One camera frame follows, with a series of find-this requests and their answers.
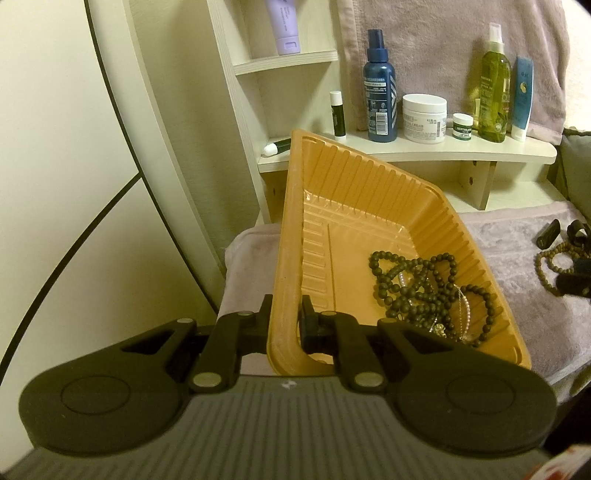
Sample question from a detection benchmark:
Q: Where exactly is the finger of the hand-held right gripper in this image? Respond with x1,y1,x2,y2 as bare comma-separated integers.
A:
556,276,591,297

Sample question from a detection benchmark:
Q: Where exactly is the brown bead bracelet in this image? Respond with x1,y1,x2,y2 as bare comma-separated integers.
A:
534,242,591,296

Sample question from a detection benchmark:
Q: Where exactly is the white pearl bracelet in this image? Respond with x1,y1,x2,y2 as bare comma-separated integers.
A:
399,272,474,326

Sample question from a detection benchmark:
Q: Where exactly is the dark bead necklace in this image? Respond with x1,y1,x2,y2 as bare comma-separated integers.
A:
368,251,502,346

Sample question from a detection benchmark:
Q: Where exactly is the cream wooden shelf unit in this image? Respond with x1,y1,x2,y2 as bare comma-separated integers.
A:
85,0,570,324

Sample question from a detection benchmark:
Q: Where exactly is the small green label jar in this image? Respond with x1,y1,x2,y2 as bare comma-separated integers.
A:
451,113,474,140

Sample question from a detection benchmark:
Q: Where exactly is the black oblong case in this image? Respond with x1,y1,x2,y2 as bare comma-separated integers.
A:
537,220,562,248

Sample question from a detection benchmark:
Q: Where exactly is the lip balm stick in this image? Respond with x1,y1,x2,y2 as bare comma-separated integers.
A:
329,90,347,138

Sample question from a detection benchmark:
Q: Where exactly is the green spray bottle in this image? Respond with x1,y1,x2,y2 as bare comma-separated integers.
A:
477,22,512,144

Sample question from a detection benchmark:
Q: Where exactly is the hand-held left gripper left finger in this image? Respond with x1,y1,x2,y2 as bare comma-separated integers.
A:
122,293,275,394

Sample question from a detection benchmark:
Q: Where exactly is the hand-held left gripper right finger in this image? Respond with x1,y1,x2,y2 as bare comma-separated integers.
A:
300,295,439,394

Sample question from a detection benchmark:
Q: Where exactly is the hanging pink towel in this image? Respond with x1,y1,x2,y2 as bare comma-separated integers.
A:
335,0,570,146

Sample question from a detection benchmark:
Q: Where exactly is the white cream jar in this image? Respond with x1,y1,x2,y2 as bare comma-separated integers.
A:
402,93,448,144

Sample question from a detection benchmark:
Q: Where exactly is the pale pink table towel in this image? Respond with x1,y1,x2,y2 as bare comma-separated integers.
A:
224,200,591,398

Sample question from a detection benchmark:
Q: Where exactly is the blue spray bottle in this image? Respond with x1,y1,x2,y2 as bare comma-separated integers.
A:
362,28,399,143

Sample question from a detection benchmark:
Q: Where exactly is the black tube with white cap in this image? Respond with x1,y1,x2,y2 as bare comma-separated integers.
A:
263,137,293,156

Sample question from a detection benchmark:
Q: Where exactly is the orange plastic tray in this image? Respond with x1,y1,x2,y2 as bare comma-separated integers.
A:
267,129,533,377

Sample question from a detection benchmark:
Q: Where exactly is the grey cushion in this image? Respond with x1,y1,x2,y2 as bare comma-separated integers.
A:
556,127,591,204

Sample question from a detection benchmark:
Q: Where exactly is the blue and white tube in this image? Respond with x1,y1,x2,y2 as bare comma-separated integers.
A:
510,55,535,142

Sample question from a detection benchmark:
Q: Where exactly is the purple tube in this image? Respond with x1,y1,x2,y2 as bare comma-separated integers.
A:
264,0,303,56

